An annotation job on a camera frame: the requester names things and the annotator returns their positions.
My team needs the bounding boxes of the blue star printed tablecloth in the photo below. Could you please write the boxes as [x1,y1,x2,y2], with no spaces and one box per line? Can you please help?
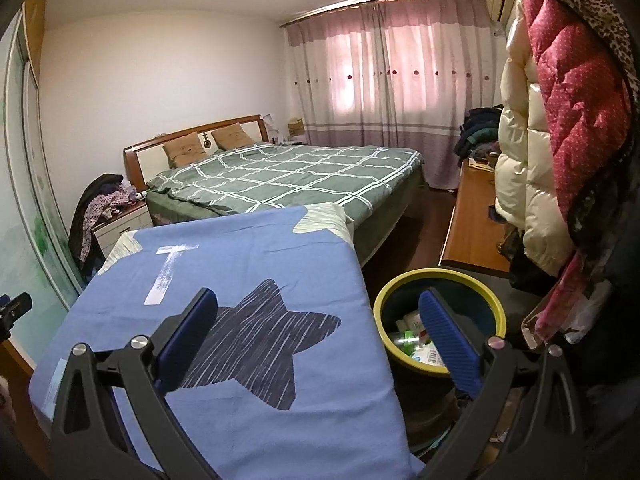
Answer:
[29,202,426,480]

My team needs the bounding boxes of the long wooden cabinet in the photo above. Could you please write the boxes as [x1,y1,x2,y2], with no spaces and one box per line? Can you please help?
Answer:
[440,157,516,273]

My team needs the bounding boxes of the pink dotted scarf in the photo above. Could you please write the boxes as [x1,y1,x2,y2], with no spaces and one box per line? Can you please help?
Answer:
[535,255,616,341]

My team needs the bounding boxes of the pile of dark floral clothes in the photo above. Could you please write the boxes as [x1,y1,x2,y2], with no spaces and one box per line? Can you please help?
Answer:
[68,173,148,263]

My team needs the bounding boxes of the brown face pillow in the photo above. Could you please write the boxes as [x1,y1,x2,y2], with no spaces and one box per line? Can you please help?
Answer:
[211,126,251,151]
[162,131,205,168]

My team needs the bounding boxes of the green wet wipes pack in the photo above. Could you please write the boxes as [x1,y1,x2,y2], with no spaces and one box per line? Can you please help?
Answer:
[392,332,428,356]

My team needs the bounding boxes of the cream puffer jacket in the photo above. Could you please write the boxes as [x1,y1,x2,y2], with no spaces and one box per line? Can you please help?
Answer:
[494,10,576,276]

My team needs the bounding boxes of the white wooden nightstand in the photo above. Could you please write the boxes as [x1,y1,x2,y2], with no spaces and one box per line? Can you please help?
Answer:
[92,203,153,258]

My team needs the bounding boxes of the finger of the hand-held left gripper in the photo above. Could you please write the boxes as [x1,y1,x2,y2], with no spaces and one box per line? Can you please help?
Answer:
[0,292,33,331]

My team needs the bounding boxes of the wooden bed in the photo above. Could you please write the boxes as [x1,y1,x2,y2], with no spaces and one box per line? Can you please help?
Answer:
[123,114,428,266]

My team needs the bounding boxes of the yellow-rimmed dark trash bin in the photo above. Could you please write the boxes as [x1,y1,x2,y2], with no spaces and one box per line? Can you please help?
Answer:
[373,268,507,441]

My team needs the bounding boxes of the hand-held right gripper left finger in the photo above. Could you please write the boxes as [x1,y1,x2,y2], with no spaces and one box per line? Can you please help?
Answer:
[50,287,221,480]

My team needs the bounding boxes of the pink white curtain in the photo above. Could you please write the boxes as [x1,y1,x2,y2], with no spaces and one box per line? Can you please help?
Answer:
[282,0,511,191]

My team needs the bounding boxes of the red dotted quilted jacket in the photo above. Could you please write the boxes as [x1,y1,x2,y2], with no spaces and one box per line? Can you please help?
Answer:
[520,0,633,241]

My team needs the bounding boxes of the white printed paper box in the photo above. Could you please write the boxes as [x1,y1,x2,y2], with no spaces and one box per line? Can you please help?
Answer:
[411,349,447,368]

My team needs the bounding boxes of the glass sliding wardrobe door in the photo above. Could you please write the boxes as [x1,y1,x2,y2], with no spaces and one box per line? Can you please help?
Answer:
[0,10,86,311]

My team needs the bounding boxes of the dark leopard print garment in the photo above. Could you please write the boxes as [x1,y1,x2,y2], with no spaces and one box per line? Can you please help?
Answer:
[517,0,640,81]

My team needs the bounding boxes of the green checked quilt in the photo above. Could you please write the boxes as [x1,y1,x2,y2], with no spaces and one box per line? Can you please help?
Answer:
[146,144,423,221]

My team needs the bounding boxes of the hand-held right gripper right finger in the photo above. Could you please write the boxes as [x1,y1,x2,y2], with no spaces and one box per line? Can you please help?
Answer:
[418,287,586,480]

